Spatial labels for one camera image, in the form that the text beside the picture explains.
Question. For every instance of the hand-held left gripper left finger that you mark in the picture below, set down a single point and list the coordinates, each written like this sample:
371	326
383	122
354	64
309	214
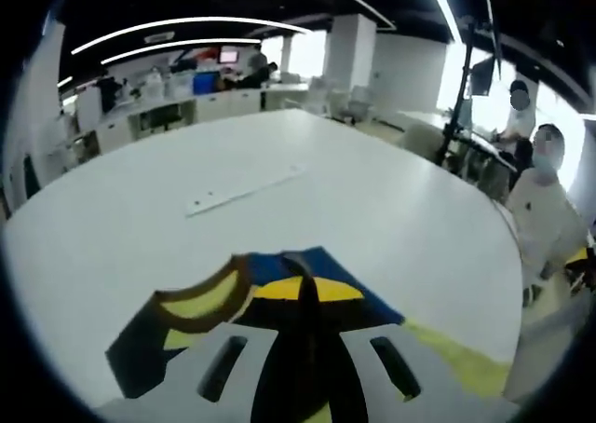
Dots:
279	348

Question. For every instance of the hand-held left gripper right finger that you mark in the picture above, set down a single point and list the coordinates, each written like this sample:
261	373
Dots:
340	358

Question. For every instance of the yellow blue grey garment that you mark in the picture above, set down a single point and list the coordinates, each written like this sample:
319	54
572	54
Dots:
368	297

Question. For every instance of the black stand pole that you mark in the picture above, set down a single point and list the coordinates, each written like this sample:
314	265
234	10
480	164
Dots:
458	97

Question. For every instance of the black flat screen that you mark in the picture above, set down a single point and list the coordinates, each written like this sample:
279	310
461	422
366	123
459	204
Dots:
482	76

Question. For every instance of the white counter cabinets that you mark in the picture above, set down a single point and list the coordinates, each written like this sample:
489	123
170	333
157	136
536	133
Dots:
223	104

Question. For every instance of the black office chair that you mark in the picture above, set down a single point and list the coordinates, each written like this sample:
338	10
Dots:
161	118

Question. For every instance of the blue storage bin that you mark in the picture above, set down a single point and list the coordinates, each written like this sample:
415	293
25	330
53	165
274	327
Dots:
205	83

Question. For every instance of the straight ceiling light strip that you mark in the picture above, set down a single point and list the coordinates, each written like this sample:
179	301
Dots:
442	4

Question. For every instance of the white cabinet box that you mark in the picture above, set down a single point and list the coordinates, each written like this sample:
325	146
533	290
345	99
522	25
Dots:
88	108

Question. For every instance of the long curved ceiling light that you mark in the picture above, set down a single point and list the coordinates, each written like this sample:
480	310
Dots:
209	40
223	18

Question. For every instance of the wide white pillar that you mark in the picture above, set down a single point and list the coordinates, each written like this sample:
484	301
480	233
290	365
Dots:
37	115

